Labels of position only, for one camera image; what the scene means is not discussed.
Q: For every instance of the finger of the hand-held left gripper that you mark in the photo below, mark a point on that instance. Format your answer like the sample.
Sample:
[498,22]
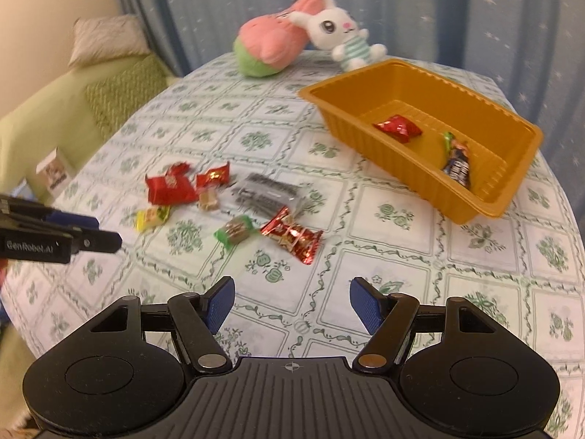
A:
[100,241]
[77,222]

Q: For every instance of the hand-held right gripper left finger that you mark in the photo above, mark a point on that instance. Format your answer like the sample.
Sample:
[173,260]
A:
[221,304]

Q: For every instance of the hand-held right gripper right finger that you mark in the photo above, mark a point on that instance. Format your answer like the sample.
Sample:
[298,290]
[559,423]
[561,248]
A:
[363,304]

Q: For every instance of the yellow candy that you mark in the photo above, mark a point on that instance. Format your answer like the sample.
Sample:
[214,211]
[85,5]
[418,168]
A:
[152,218]

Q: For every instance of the green brown candy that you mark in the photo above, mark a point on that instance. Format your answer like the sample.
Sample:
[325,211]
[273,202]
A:
[235,231]

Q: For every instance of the large red snack packet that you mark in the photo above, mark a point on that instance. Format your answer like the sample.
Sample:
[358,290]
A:
[170,186]

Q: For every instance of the red and gold foil candy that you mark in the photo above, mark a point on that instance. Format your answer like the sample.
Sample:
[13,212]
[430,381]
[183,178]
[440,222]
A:
[275,223]
[300,241]

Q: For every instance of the clear-wrapped tan candy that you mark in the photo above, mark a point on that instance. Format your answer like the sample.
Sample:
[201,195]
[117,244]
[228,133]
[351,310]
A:
[209,201]

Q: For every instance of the clear black seed packet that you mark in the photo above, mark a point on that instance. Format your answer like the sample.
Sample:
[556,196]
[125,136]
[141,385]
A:
[265,194]

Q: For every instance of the small red candy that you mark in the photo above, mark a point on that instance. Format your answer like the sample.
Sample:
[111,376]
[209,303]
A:
[213,176]

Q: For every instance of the orange plastic tray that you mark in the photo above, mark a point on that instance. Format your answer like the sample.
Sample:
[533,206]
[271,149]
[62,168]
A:
[402,164]

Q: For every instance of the small printed cardboard box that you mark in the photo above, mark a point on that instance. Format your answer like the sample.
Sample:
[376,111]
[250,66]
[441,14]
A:
[55,171]

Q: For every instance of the light green sofa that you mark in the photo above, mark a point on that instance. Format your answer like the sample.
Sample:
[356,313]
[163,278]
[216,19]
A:
[41,119]

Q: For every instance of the green zigzag cushion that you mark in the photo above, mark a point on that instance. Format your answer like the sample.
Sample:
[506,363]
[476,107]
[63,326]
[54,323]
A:
[121,96]

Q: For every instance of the dark blue candy bar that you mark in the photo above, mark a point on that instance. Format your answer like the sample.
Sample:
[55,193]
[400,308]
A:
[458,164]

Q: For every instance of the red candy with gold print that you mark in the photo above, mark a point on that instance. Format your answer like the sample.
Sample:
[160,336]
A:
[397,127]

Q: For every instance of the beige pillow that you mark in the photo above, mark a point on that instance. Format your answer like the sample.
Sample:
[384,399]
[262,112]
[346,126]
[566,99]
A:
[107,39]

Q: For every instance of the floral green tablecloth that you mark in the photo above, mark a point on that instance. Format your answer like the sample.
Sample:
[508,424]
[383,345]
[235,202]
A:
[274,114]

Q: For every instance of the pink peach plush toy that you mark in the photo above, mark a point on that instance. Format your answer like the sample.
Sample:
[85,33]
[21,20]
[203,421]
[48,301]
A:
[269,39]

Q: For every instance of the white bunny plush toy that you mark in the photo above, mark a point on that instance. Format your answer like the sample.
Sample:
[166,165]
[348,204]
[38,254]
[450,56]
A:
[338,32]

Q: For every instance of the blue star curtain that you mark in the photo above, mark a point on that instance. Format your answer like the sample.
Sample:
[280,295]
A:
[457,18]

